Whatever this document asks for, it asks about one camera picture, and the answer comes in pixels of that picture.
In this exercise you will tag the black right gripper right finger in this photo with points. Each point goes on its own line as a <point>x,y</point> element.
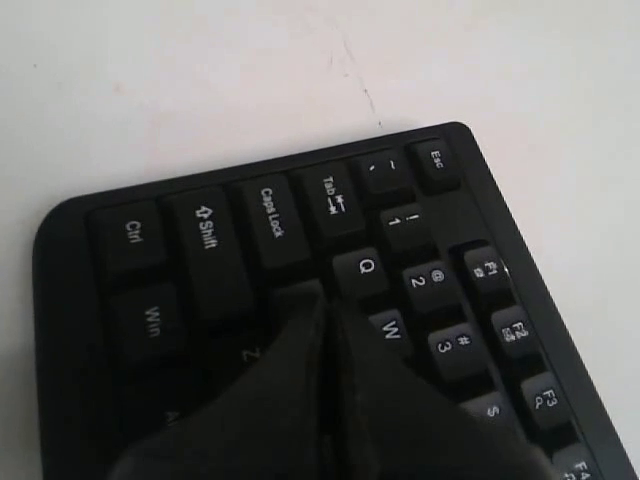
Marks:
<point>394,425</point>

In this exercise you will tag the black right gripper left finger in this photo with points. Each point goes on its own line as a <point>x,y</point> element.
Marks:
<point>265,425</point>

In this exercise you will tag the black acer keyboard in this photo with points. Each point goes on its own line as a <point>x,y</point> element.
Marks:
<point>151,300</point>

